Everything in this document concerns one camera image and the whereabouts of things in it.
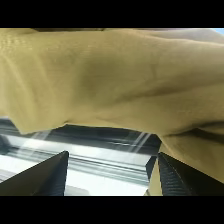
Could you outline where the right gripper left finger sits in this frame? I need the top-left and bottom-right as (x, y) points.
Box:
(0, 150), (70, 197)

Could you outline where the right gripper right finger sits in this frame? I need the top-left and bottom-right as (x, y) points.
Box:
(145, 152), (224, 197)

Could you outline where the mustard yellow shirt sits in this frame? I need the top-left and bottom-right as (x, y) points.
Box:
(0, 28), (224, 197)

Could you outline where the silver frame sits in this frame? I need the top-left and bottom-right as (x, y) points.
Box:
(0, 133), (153, 197)

